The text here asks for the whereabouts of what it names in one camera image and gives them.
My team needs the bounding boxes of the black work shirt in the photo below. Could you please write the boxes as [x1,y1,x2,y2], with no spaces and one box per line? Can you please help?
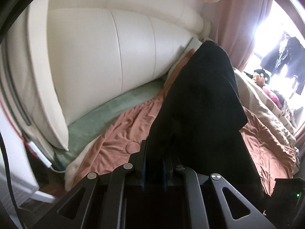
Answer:
[147,41,265,211]

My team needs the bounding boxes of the green bed sheet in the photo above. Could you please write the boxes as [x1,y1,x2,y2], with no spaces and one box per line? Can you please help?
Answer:
[54,78,165,171]

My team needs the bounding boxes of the beige duvet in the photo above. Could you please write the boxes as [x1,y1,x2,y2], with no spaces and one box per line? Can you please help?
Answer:
[234,69,296,147]

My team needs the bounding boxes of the white left nightstand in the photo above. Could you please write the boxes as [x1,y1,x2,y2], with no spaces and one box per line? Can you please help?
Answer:
[1,113,56,206]

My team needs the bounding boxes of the plush toys on sill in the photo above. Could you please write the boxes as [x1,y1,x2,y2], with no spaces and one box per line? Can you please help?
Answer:
[243,69,289,110]

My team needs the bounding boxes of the cream leather headboard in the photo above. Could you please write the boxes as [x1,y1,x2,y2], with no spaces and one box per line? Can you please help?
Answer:
[2,0,208,150]

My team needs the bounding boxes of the hanging dark jacket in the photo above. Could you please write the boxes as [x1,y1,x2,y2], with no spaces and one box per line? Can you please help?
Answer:
[260,33,304,95]

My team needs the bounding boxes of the pink left curtain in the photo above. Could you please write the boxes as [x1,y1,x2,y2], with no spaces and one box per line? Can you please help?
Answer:
[215,0,273,70]

